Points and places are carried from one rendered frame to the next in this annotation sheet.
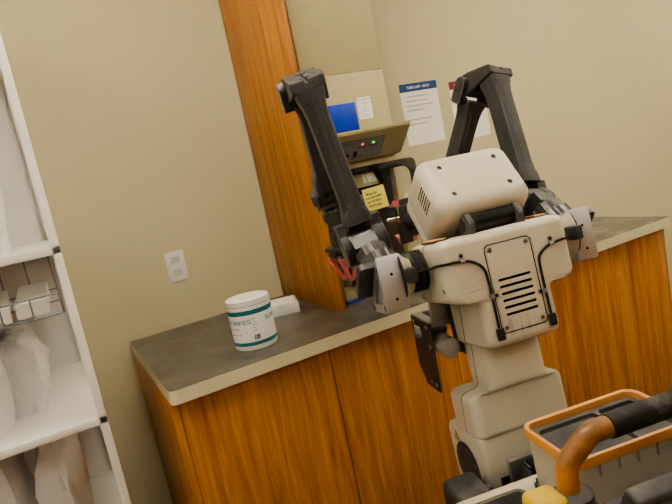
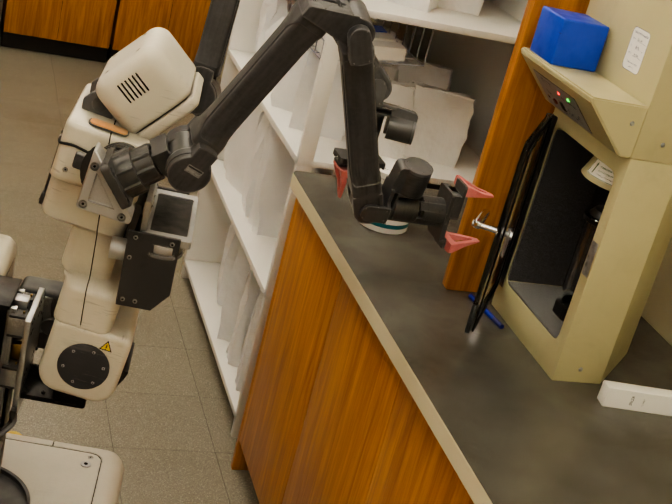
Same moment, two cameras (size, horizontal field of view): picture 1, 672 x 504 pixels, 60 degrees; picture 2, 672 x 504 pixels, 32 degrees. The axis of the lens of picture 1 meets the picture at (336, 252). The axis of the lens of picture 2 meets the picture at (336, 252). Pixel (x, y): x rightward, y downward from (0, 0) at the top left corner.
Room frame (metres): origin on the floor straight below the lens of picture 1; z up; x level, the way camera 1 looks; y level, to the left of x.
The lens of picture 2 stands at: (1.83, -2.39, 1.93)
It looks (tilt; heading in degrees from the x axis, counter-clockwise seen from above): 22 degrees down; 95
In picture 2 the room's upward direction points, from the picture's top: 15 degrees clockwise
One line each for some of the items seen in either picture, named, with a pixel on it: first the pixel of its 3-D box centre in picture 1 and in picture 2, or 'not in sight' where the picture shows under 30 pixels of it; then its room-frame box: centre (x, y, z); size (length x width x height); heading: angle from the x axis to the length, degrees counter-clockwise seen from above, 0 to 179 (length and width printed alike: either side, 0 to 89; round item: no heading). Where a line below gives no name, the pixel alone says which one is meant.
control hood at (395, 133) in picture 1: (365, 144); (573, 100); (2.00, -0.17, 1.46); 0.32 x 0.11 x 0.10; 116
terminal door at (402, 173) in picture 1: (380, 223); (509, 221); (1.96, -0.17, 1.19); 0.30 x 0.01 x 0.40; 82
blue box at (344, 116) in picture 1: (337, 120); (569, 38); (1.97, -0.09, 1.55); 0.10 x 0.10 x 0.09; 26
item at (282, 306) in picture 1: (275, 307); not in sight; (2.02, 0.25, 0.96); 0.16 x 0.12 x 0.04; 99
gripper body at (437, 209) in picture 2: (413, 220); (431, 210); (1.81, -0.26, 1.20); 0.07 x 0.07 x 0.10; 26
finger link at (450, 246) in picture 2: (403, 231); (459, 231); (1.87, -0.23, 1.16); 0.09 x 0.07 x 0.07; 26
